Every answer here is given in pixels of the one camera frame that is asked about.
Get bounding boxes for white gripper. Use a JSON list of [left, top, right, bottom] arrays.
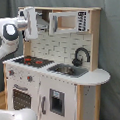
[[17, 7, 38, 41]]

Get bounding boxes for white microwave door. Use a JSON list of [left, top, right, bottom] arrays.
[[49, 11, 90, 36]]

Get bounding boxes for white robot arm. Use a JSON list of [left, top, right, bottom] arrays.
[[0, 7, 38, 59]]

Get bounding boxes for wooden toy kitchen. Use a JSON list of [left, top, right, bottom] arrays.
[[4, 7, 110, 120]]

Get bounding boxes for grey range hood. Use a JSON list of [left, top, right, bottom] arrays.
[[36, 12, 50, 30]]

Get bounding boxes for black stovetop red burners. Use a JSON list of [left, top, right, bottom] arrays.
[[16, 56, 52, 68]]

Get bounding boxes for left red oven knob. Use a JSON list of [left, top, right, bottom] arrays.
[[8, 70, 14, 76]]

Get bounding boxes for red oven knob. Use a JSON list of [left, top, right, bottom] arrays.
[[27, 76, 33, 82], [8, 70, 14, 76]]

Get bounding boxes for right red oven knob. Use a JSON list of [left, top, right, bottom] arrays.
[[27, 76, 33, 82]]

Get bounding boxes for metal sink basin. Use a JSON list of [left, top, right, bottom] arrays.
[[48, 63, 88, 78]]

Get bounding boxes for black toy faucet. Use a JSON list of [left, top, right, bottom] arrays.
[[71, 47, 92, 68]]

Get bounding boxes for white oven door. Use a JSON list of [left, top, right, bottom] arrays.
[[7, 81, 38, 111]]

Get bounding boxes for grey ice dispenser panel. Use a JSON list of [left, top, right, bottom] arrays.
[[49, 89, 65, 116]]

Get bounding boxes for white fridge door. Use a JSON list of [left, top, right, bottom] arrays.
[[37, 76, 76, 120]]

